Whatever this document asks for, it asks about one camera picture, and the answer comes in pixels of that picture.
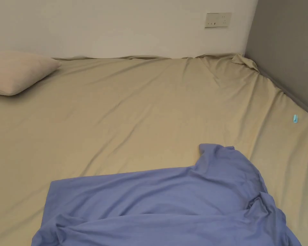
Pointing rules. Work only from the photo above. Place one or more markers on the bed with beige sheet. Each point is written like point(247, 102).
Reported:
point(133, 112)

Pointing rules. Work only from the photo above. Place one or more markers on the blue shirt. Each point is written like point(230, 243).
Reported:
point(154, 205)

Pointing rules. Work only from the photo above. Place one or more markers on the small light blue clip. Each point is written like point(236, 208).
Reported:
point(295, 118)

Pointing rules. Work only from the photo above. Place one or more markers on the beige pillow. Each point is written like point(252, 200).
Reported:
point(18, 71)

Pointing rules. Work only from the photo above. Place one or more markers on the beige wall socket panel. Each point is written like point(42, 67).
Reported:
point(218, 20)

